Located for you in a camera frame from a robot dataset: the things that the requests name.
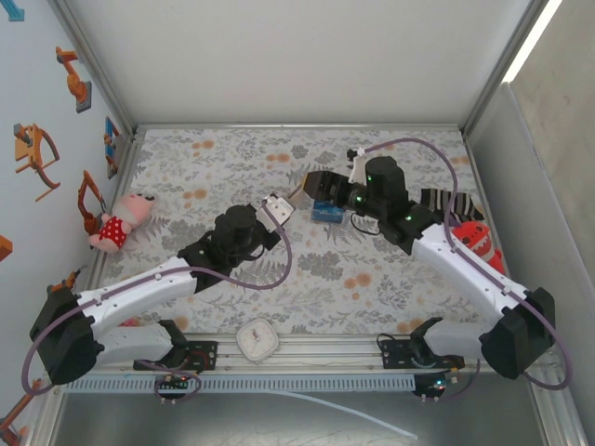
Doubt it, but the blue VIP card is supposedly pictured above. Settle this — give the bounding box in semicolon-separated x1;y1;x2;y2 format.
311;203;345;222

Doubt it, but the blue card box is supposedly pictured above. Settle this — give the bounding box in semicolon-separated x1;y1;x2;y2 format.
310;198;349;226

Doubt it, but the black white striped sock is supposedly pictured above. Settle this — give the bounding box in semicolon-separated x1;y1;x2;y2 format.
419;188;485;223

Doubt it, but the floral patterned table mat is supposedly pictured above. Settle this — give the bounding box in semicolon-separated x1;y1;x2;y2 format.
99;127;508;336

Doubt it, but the red plush monster toy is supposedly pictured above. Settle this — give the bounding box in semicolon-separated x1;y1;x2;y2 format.
451;220;508;276

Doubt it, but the white square clock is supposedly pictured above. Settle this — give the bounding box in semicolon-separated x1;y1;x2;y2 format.
235;318;282;365

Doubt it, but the pink plush doll red dress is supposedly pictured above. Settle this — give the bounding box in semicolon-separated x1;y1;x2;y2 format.
87;191;157;255

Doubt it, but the small circuit board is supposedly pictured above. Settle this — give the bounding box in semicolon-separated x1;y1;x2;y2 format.
155;374;192;397
412;370;459;401

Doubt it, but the white light strip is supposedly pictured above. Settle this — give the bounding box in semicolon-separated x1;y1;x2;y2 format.
504;0;564;85

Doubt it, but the thin white tube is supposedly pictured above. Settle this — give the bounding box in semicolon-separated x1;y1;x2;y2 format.
271;388;419;441

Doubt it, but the aluminium frame rail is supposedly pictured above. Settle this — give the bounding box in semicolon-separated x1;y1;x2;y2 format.
87;333;559;376
464;132;588;446
133;122;466;132
86;132;145;338

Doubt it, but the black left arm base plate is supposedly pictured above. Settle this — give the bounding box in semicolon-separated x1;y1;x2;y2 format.
133;340;219;373

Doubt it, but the white slotted cable duct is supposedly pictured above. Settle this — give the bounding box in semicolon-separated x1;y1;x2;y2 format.
62;374;418;395

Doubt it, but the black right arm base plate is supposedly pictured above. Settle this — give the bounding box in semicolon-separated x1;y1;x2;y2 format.
380;337;466;371

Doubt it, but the aluminium frame post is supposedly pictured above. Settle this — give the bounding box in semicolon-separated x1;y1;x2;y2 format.
457;0;552;136
48;0;140;140

